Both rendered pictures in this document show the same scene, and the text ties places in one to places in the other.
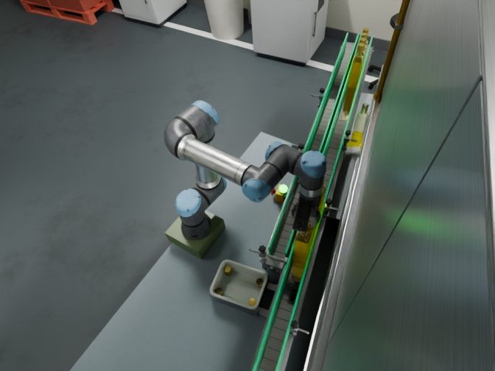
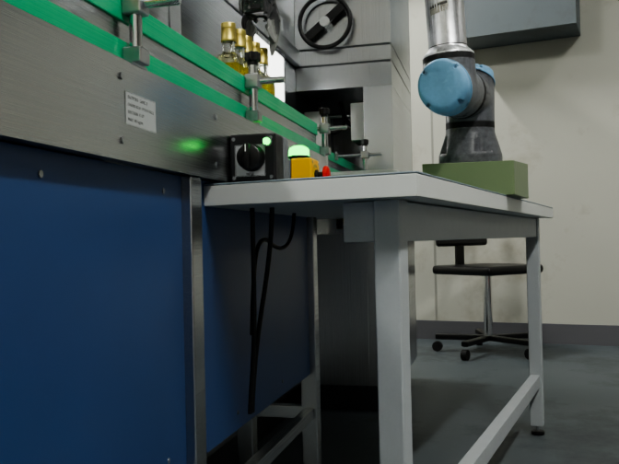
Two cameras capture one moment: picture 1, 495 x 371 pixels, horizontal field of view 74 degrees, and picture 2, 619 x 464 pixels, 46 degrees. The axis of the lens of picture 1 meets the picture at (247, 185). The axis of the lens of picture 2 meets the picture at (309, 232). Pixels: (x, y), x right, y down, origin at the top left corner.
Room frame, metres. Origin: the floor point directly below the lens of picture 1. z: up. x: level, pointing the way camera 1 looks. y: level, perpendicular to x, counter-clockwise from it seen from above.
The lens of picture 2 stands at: (2.46, -0.49, 0.66)
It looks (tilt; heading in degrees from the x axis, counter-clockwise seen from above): 1 degrees up; 167
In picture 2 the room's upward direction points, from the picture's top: 1 degrees counter-clockwise
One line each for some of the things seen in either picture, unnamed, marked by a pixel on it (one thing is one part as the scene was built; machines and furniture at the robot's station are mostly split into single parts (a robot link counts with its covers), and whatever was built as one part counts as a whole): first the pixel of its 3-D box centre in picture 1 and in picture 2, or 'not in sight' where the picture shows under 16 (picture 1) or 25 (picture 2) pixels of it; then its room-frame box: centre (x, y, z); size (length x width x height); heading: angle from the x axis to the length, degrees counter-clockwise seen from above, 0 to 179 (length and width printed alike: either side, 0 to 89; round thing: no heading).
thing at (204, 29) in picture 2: (328, 291); (239, 75); (0.35, -0.22, 1.15); 0.90 x 0.03 x 0.34; 153
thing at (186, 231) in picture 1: (194, 221); (470, 144); (0.85, 0.27, 0.88); 0.15 x 0.15 x 0.10
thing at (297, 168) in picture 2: (282, 193); (300, 178); (1.00, -0.18, 0.79); 0.07 x 0.07 x 0.07; 63
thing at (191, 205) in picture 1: (191, 206); (468, 95); (0.86, 0.27, 1.00); 0.13 x 0.12 x 0.14; 137
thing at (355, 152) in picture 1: (353, 152); not in sight; (1.19, -0.61, 0.84); 0.95 x 0.09 x 0.11; 153
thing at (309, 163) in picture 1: (311, 169); not in sight; (0.62, -0.20, 1.45); 0.09 x 0.08 x 0.11; 47
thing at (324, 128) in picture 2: (268, 256); (316, 132); (0.59, -0.05, 0.95); 0.17 x 0.03 x 0.12; 63
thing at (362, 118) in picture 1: (360, 124); not in sight; (1.22, -0.62, 1.01); 0.06 x 0.06 x 0.26; 59
